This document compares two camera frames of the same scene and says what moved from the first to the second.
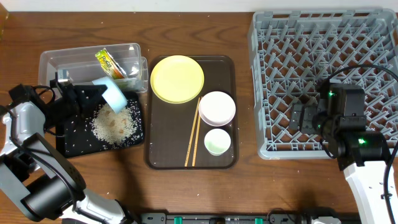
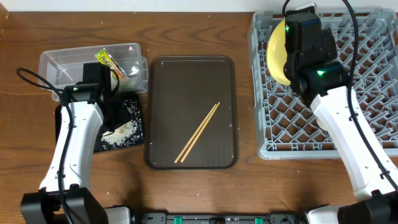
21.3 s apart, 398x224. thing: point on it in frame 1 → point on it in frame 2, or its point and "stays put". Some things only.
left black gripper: (68, 96) → (120, 120)
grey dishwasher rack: (295, 53) stays put
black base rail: (283, 218) stays put
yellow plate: (176, 79) → (277, 51)
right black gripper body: (310, 116) → (290, 74)
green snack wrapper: (109, 63) stays put
